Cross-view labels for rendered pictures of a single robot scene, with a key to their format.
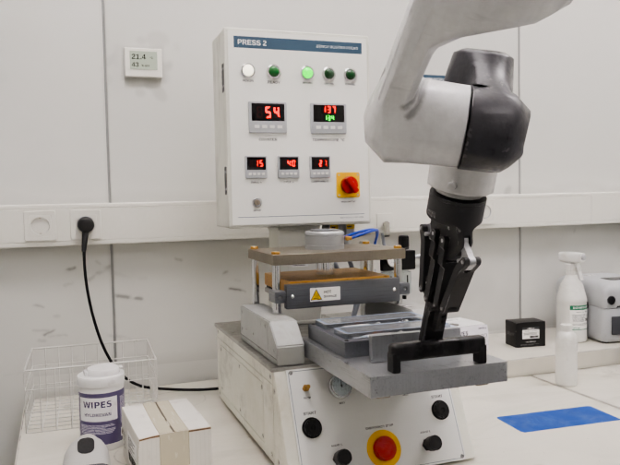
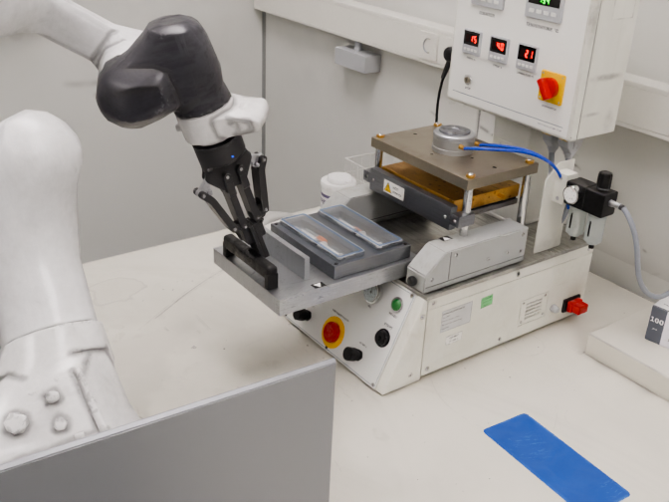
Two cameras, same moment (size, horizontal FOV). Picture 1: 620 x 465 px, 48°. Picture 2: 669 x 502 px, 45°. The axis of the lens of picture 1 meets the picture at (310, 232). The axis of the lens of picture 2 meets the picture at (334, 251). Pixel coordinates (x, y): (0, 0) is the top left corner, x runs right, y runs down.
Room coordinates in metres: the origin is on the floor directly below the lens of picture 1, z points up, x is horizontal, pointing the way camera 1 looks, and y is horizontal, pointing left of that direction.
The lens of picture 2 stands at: (0.75, -1.37, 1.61)
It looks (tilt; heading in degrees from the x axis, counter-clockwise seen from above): 26 degrees down; 73
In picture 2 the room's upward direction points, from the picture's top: 3 degrees clockwise
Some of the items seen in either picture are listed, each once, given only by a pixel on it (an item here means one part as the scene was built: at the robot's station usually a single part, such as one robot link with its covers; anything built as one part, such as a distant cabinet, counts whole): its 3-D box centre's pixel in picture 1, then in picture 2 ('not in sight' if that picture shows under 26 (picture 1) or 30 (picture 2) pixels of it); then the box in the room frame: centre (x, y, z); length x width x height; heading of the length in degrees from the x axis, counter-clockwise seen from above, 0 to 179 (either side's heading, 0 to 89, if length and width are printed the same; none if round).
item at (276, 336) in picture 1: (269, 331); (373, 202); (1.28, 0.08, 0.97); 0.25 x 0.05 x 0.07; 20
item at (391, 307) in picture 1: (404, 320); (466, 255); (1.36, -0.18, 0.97); 0.26 x 0.05 x 0.07; 20
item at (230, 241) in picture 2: (437, 352); (249, 260); (0.97, -0.18, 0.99); 0.15 x 0.02 x 0.04; 110
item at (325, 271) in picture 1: (328, 269); (452, 172); (1.39, -0.04, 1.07); 0.22 x 0.17 x 0.10; 110
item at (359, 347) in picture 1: (381, 334); (338, 239); (1.15, -0.12, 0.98); 0.20 x 0.17 x 0.03; 110
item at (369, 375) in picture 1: (394, 347); (317, 251); (1.10, -0.13, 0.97); 0.30 x 0.22 x 0.08; 20
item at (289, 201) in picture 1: (294, 181); (527, 66); (1.56, 0.03, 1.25); 0.33 x 0.16 x 0.64; 110
